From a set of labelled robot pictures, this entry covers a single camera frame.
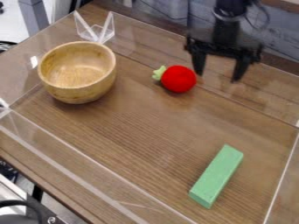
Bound green rectangular stick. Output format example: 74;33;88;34
189;144;245;209

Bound clear acrylic tray walls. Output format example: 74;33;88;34
0;16;299;224

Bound black metal bracket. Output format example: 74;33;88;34
26;195;68;224

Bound red plush tomato toy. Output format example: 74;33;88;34
153;65;198;94

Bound brown wooden bowl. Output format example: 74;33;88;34
38;41;118;104

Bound grey post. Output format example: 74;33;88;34
18;0;50;36

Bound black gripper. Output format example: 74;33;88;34
186;20;263;82

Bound black table leg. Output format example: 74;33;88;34
32;185;43;202

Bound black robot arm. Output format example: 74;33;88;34
185;0;265;82

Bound black cable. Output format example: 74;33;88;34
0;199;46;224

